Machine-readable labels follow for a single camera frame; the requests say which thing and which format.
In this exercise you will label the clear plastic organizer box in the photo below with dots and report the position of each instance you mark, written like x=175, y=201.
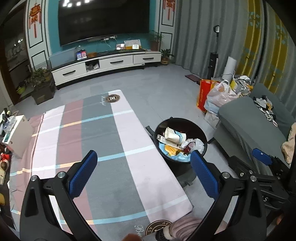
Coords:
x=7, y=125

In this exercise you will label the grey window curtains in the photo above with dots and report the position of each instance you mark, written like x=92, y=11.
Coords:
x=251, y=32

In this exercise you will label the potted plant by cabinet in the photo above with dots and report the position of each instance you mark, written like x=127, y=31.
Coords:
x=166, y=56

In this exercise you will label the potted plant on cabinet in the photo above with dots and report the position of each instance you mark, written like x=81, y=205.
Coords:
x=155, y=39

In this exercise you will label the large black television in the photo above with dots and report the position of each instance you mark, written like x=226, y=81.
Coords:
x=80, y=20

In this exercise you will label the yellow chips bag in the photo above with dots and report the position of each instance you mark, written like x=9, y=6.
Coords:
x=172, y=151

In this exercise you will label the light blue plastic bag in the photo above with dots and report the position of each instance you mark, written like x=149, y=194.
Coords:
x=181, y=157

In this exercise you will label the white tv cabinet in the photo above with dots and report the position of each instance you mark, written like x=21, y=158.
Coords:
x=103, y=64

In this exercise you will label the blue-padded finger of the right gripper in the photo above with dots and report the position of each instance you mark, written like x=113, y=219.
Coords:
x=262, y=157

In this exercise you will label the dark planter with plants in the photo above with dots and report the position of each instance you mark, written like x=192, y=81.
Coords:
x=43, y=84

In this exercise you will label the black upright vacuum cleaner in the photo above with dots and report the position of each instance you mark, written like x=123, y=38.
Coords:
x=213, y=61

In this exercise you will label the pink white plastic bag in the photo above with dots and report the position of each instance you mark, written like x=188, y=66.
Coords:
x=219, y=95

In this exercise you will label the plaid table cloth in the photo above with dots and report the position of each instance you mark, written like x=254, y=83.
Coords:
x=131, y=186

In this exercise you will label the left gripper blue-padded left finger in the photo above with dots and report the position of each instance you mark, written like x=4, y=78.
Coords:
x=38, y=220

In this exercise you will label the red chinese knot decoration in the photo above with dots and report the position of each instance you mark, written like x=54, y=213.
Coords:
x=35, y=15

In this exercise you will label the white blue ointment box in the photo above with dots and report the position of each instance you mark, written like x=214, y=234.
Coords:
x=163, y=140

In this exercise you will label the red orange shopping bag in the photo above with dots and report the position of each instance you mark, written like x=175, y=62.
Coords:
x=205, y=87

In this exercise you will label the grey sofa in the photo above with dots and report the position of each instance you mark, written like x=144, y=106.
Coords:
x=243, y=127

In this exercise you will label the white paper roll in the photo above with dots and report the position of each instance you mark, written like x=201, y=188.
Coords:
x=229, y=69

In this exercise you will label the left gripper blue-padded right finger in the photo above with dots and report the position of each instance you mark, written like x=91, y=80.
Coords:
x=248, y=220

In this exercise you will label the red snack wrapper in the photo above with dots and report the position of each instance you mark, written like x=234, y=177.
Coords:
x=188, y=148

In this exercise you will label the black round trash bin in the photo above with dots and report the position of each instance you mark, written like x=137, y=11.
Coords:
x=182, y=171

